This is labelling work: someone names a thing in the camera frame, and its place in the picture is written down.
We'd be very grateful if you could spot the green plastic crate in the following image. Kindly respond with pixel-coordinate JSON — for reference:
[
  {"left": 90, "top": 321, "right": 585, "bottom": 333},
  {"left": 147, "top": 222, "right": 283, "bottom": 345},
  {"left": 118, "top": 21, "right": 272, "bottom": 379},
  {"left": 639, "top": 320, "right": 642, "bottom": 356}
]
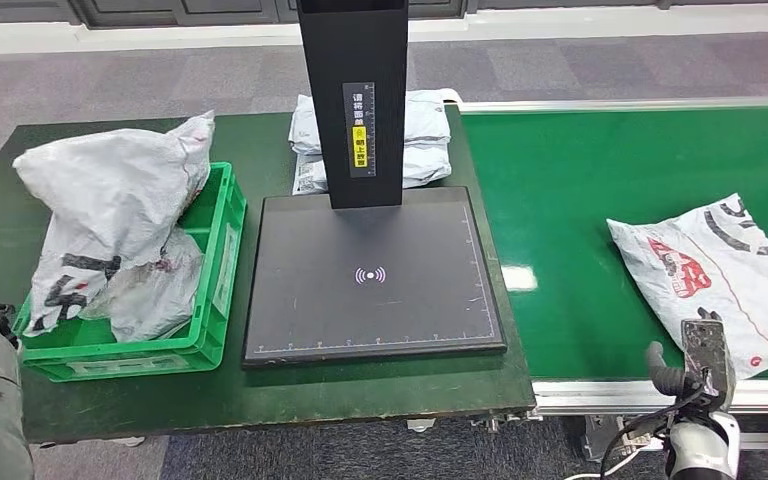
[{"left": 11, "top": 162, "right": 247, "bottom": 384}]

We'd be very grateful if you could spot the grey parcel red stain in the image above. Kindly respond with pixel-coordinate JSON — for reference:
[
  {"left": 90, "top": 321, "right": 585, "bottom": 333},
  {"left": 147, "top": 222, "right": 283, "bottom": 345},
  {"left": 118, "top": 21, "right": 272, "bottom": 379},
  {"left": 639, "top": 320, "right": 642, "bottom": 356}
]
[{"left": 82, "top": 228, "right": 205, "bottom": 344}]

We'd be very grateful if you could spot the flat white parcel bag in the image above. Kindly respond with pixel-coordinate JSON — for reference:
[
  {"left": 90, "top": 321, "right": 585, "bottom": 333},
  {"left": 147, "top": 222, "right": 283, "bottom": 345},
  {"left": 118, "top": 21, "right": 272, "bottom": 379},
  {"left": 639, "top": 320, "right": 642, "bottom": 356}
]
[{"left": 289, "top": 91, "right": 453, "bottom": 157}]

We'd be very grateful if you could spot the white cable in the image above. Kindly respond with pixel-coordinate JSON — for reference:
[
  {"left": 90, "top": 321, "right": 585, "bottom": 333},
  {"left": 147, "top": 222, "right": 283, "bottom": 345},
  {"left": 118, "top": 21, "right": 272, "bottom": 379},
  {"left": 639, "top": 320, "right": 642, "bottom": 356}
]
[{"left": 562, "top": 433, "right": 650, "bottom": 480}]

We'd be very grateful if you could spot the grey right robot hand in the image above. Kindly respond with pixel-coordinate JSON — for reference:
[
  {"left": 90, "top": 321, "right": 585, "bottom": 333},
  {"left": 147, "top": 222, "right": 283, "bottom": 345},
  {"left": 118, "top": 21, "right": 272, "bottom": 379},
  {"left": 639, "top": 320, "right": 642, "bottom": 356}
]
[{"left": 645, "top": 307, "right": 724, "bottom": 399}]

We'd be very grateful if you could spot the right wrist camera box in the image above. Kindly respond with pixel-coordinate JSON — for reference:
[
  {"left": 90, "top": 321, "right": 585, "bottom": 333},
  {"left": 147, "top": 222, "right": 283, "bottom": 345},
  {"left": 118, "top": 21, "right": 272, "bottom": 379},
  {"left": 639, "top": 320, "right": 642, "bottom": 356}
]
[{"left": 680, "top": 319, "right": 736, "bottom": 412}]

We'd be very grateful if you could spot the white parcel bag QR label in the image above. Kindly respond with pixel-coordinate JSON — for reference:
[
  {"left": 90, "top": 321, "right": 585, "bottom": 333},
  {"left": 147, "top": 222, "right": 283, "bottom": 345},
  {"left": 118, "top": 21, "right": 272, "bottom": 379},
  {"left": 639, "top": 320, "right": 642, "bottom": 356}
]
[{"left": 292, "top": 142, "right": 453, "bottom": 197}]

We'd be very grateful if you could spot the white parcel bag red print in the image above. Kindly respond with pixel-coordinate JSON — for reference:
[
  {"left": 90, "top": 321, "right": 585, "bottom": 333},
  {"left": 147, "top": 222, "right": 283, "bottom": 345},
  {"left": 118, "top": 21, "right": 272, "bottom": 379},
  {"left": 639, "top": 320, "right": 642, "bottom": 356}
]
[
  {"left": 12, "top": 111, "right": 216, "bottom": 336},
  {"left": 607, "top": 193, "right": 768, "bottom": 380}
]

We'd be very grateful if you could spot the black right camera cable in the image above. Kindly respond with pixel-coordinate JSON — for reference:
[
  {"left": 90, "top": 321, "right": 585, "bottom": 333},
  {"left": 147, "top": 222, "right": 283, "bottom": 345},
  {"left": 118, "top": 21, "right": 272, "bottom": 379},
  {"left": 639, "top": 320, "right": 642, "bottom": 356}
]
[{"left": 599, "top": 390, "right": 707, "bottom": 480}]

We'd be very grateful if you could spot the black inbound scanner machine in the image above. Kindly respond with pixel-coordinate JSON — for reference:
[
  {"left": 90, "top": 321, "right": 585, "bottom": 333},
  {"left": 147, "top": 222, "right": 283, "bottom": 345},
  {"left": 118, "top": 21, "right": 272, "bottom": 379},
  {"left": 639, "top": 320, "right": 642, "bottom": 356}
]
[{"left": 241, "top": 0, "right": 508, "bottom": 369}]

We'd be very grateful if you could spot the green conveyor belt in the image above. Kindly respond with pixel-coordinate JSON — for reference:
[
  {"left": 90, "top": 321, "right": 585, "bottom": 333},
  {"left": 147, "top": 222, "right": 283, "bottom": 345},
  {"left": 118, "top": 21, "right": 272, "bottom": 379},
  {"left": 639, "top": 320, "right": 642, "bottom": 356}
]
[{"left": 460, "top": 95, "right": 768, "bottom": 452}]

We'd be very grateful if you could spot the metal conveyor bracket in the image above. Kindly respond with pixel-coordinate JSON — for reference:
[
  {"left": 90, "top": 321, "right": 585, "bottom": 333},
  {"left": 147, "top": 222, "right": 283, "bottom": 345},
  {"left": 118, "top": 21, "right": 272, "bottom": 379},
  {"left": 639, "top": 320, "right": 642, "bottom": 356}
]
[{"left": 582, "top": 415, "right": 664, "bottom": 465}]

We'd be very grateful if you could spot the glass partition grey frame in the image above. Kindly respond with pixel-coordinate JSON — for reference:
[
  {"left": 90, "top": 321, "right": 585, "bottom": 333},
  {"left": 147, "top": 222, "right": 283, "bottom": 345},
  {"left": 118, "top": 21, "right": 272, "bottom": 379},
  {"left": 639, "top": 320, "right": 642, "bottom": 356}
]
[{"left": 0, "top": 0, "right": 768, "bottom": 28}]

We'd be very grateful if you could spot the ruler label sticker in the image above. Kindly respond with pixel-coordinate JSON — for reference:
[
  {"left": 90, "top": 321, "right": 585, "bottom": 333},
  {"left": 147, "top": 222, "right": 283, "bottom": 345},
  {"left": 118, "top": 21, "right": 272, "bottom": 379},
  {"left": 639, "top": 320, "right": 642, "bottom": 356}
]
[{"left": 342, "top": 82, "right": 377, "bottom": 179}]

